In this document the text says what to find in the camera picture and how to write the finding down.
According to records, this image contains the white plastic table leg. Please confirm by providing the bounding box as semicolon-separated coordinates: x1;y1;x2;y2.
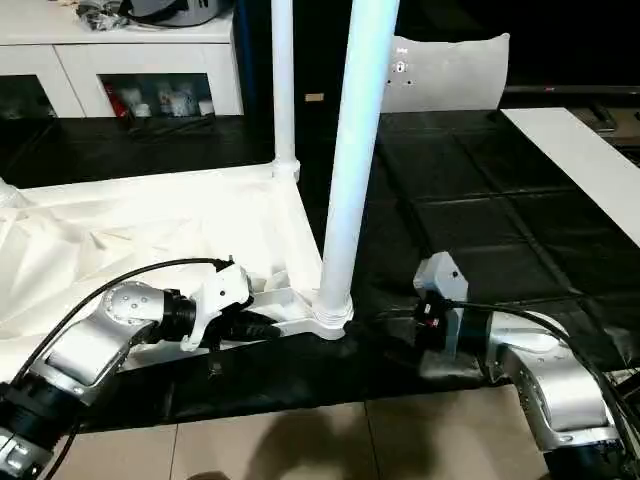
316;0;401;323
270;0;301;181

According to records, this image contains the black work mat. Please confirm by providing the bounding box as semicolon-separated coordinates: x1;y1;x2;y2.
0;105;640;433

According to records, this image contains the small red bottle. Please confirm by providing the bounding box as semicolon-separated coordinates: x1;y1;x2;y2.
108;86;131;117

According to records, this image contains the white cabinet with glass doors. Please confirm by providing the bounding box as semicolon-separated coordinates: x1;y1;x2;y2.
0;0;246;119

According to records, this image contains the dark grey helmet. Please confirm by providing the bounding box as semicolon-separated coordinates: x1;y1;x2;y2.
120;0;236;27

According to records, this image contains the dark clutter pile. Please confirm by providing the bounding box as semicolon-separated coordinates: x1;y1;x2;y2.
75;0;126;31

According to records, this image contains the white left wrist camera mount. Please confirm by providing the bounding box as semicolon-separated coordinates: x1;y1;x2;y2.
180;262;253;351

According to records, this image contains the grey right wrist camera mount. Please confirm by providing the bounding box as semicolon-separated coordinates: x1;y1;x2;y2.
414;252;469;307

